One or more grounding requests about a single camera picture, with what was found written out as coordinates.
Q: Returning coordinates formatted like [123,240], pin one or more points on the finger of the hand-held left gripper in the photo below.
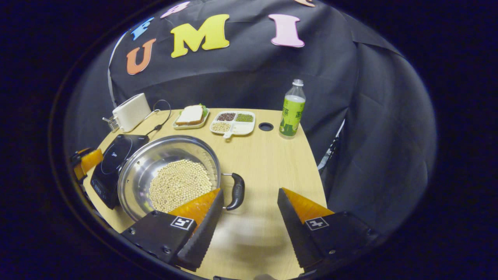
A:
[92,160]
[78,172]

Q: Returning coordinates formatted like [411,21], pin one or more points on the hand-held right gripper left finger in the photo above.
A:
[202,237]

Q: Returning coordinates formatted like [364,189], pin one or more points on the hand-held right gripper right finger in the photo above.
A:
[297,233]

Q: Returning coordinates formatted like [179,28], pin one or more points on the black induction cooktop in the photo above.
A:
[113,159]

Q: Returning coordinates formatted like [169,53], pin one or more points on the stainless steel pot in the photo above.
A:
[155,163]

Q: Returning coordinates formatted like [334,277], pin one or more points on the soybeans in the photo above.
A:
[179,184]

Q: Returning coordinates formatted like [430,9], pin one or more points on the white toaster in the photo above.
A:
[132,112]

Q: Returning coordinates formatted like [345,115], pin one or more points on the white bread sandwich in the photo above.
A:
[190,115]

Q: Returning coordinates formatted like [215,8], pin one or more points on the pale sandwich plate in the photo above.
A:
[194,126]

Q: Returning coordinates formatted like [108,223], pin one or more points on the black table grommet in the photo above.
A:
[265,126]

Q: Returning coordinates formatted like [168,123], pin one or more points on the divided plate of grains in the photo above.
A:
[243,128]

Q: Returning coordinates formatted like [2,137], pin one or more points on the green drink bottle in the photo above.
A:
[291,116]

